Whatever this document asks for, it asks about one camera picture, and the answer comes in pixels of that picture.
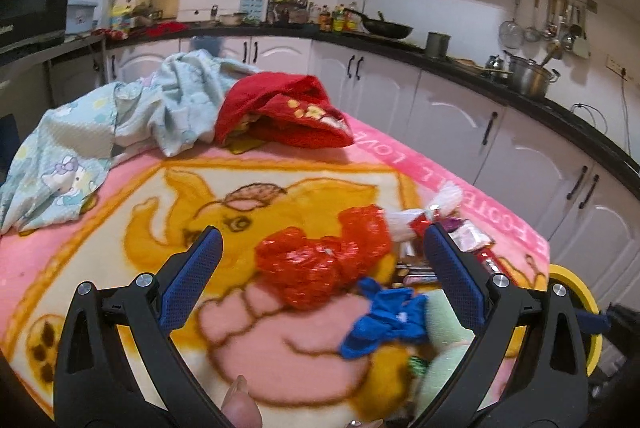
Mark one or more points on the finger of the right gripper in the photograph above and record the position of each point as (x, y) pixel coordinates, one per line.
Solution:
(592, 323)

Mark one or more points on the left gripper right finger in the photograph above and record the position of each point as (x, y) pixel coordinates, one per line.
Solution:
(548, 386)

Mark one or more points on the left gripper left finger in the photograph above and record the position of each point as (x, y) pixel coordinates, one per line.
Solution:
(116, 364)

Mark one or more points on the green foam net sleeve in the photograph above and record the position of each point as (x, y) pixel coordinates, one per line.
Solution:
(450, 341)

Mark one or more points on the blue plastic bag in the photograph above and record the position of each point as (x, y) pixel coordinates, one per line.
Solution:
(396, 314)

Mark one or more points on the white pink tissue packet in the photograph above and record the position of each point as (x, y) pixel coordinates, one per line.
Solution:
(468, 237)

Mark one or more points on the purple candy wrapper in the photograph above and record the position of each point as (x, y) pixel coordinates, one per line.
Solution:
(451, 224)

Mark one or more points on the red plastic bag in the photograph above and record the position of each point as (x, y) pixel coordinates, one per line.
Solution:
(305, 273)

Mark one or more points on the white foam net bundle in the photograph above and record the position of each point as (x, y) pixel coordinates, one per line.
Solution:
(446, 202)

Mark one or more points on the green snack packet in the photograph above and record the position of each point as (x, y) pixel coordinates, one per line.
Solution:
(417, 366)

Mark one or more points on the red cylindrical snack tube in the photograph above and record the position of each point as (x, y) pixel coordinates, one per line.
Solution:
(489, 261)

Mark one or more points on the red snack stick wrapper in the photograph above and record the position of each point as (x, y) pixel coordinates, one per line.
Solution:
(423, 221)

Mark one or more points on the yellow rimmed trash bin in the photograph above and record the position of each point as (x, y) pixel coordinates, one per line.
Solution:
(583, 300)

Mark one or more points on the white lower kitchen cabinets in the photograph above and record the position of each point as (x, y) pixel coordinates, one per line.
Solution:
(548, 191)

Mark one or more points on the operator thumb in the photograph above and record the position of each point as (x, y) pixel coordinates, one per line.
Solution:
(241, 410)

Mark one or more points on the pink cartoon fleece blanket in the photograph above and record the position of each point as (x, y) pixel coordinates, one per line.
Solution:
(289, 358)

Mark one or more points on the light blue patterned cloth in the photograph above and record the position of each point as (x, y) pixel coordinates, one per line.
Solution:
(66, 159)

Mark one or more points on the red embroidered cloth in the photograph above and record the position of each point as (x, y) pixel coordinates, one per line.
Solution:
(290, 109)

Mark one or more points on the stainless steel stock pot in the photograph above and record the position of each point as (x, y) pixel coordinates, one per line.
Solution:
(529, 79)

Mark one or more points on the small metal kettle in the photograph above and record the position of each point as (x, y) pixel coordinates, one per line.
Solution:
(495, 69)

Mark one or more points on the hanging metal strainer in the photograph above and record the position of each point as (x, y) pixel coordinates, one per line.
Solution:
(511, 34)

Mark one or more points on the blue plastic storage box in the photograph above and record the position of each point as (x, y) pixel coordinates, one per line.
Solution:
(79, 16)

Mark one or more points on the metal cup on counter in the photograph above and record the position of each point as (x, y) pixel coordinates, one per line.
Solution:
(436, 46)

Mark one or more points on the black frying pan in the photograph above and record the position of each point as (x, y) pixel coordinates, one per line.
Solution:
(381, 27)

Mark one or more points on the white wall power socket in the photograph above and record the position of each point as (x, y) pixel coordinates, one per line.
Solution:
(616, 67)

